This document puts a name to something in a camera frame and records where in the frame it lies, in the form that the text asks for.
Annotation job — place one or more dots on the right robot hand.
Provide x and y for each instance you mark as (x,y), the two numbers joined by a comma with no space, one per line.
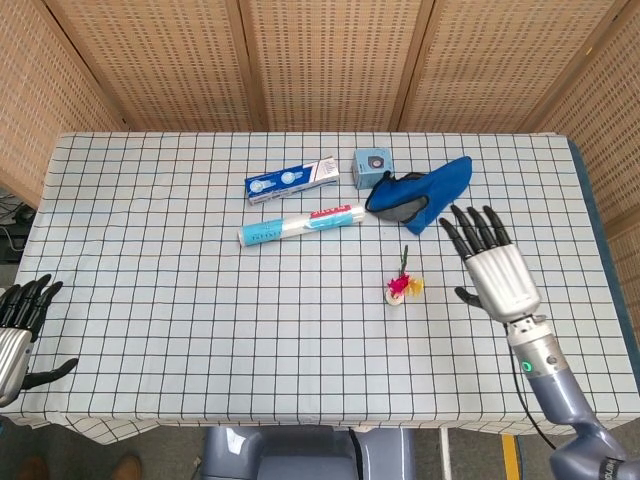
(505,275)

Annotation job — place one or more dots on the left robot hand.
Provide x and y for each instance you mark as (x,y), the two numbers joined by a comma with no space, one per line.
(12,345)

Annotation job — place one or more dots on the pink yellow flower toy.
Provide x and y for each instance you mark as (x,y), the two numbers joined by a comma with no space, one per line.
(398,287)

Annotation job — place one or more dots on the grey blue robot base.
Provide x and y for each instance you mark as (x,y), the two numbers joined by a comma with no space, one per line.
(280,455)

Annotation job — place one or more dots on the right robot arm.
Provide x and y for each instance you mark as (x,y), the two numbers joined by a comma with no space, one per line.
(560,395)

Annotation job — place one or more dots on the blue grey oven mitt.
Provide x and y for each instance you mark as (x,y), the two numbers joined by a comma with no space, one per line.
(440,190)

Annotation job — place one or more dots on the brown shoe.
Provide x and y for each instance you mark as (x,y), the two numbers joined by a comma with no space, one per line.
(127,469)

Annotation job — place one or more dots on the small light blue box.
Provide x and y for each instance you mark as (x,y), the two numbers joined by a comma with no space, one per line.
(372,167)

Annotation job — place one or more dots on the woven bamboo screen panel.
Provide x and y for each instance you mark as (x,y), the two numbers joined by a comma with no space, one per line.
(605,125)
(335,60)
(165,60)
(45,100)
(500,60)

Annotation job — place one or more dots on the white table leg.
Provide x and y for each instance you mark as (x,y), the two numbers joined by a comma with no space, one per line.
(444,455)

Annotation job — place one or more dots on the checked white tablecloth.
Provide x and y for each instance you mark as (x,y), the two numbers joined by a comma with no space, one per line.
(200,310)

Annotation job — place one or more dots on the clear plastic wrap roll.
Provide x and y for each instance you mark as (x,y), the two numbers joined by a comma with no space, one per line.
(290,227)

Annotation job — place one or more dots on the white blue toothpaste box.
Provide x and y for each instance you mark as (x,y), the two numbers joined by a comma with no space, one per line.
(280,185)

